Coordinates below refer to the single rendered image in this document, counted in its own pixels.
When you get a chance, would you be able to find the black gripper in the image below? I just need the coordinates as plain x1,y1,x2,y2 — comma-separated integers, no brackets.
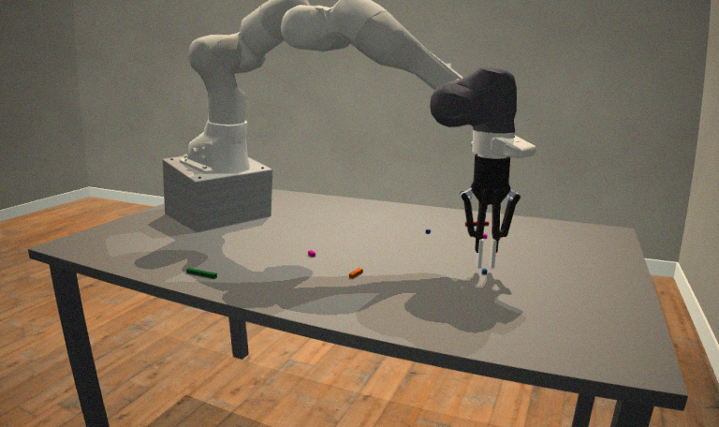
460,155,521,269

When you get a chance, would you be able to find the green rod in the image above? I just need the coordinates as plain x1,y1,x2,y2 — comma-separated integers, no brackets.
186,268,217,279

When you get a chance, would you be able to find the orange rod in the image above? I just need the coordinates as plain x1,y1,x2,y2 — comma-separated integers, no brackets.
349,268,363,279

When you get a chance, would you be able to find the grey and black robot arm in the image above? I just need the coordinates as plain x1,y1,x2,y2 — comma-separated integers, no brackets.
180,0,536,174

